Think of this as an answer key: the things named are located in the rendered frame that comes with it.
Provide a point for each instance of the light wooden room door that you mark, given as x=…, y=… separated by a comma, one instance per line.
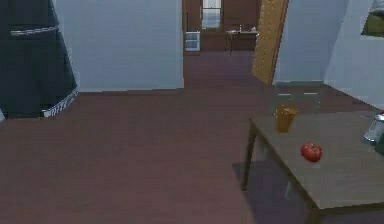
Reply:
x=269, y=40

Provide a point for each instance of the white drawer cabinet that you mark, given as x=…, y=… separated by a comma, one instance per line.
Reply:
x=192, y=41

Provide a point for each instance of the window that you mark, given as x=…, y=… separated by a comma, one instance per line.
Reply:
x=211, y=14

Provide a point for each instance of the framed wall picture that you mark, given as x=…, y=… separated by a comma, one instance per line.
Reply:
x=374, y=20

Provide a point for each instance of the dark wooden side table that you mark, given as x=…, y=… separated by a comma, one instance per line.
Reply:
x=241, y=38

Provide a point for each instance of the brown wooden table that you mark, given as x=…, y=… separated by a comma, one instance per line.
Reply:
x=333, y=166

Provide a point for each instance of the red tomato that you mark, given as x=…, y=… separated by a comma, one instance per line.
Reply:
x=311, y=152

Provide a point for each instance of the orange cup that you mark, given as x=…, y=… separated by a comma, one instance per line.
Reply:
x=284, y=119

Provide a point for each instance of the black fridge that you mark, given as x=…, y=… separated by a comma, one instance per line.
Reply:
x=33, y=66

